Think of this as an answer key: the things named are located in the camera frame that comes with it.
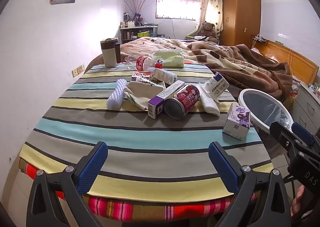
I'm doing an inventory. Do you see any white box green leaf print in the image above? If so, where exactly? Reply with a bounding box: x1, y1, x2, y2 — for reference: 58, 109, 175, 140
149, 68, 178, 85

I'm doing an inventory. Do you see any clear plastic bin liner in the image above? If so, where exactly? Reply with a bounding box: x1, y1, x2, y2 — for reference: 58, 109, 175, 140
250, 97, 293, 132

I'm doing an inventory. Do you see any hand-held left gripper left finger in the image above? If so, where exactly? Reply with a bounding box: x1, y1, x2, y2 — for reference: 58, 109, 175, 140
26, 141, 108, 227

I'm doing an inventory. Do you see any red and white strawberry carton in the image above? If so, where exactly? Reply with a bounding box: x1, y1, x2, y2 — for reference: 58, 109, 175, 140
132, 71, 150, 82

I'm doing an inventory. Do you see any purple and white long box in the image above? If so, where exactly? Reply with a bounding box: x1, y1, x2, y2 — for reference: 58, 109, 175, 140
147, 80, 185, 120

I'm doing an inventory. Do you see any brown and cream tumbler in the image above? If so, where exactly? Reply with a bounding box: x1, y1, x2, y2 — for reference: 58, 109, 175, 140
100, 37, 121, 68

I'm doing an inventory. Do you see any white foam net sleeve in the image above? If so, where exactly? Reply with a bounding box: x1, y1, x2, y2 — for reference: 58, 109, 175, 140
107, 79, 128, 110

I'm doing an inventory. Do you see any brown patterned blanket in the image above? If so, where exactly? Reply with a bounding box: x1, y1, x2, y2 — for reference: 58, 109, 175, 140
120, 37, 300, 100

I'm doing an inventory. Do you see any grey shelf unit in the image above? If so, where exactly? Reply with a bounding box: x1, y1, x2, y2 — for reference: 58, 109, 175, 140
120, 25, 158, 44

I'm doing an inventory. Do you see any wall socket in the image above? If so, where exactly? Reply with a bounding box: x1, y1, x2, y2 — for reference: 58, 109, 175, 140
72, 65, 85, 78

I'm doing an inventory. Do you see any yellow patterned tissue pack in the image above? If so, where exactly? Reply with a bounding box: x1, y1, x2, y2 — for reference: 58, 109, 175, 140
151, 49, 185, 68

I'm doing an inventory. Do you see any window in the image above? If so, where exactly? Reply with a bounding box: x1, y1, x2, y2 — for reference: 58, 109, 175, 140
155, 0, 200, 20

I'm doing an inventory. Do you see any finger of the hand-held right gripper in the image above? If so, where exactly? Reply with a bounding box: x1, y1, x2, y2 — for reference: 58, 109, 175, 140
269, 121, 300, 152
292, 122, 315, 146

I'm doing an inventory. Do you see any red tin can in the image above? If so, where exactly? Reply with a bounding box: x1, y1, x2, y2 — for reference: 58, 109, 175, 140
164, 84, 200, 120

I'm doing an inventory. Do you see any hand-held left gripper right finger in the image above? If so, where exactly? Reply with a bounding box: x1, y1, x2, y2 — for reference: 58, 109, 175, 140
208, 141, 292, 227

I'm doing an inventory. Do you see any patterned curtain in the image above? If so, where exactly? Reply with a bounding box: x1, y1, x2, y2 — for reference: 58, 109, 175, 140
199, 0, 223, 32

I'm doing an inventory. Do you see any grey nightstand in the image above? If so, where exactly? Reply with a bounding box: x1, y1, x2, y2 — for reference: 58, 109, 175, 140
290, 82, 320, 137

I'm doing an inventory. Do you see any cluster of toiletry bottles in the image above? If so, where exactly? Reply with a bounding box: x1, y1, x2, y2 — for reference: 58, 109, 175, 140
120, 13, 144, 28

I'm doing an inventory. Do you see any brown teddy bear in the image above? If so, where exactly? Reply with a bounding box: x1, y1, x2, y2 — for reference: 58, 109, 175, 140
196, 22, 218, 42

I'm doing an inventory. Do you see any purple milk carton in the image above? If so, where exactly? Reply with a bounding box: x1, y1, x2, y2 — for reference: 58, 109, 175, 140
222, 102, 251, 141

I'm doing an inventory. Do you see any bunch of dry branches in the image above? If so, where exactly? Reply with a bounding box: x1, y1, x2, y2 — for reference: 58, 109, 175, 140
124, 0, 153, 17

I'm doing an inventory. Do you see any striped tablecloth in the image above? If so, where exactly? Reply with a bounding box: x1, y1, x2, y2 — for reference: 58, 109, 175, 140
19, 63, 273, 204

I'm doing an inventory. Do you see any person's right hand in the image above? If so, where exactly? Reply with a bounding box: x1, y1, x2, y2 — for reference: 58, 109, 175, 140
290, 186, 306, 217

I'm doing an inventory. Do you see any clear plastic bottle red label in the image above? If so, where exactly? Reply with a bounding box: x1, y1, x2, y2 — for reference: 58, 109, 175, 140
124, 54, 163, 72

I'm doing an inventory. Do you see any cream paper bag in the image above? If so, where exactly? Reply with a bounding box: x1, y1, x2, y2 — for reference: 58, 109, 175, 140
124, 77, 167, 112

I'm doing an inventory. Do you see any wooden wardrobe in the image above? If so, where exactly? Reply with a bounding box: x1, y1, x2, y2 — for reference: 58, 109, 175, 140
222, 0, 262, 48

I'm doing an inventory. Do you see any white paper towel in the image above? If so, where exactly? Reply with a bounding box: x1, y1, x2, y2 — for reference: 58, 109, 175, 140
197, 85, 220, 116

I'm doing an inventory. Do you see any wooden headboard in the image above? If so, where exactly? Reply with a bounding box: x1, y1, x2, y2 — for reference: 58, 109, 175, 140
251, 40, 319, 85

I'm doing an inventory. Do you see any white round trash bin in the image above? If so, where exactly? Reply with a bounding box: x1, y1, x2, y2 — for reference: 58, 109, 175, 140
238, 88, 294, 133

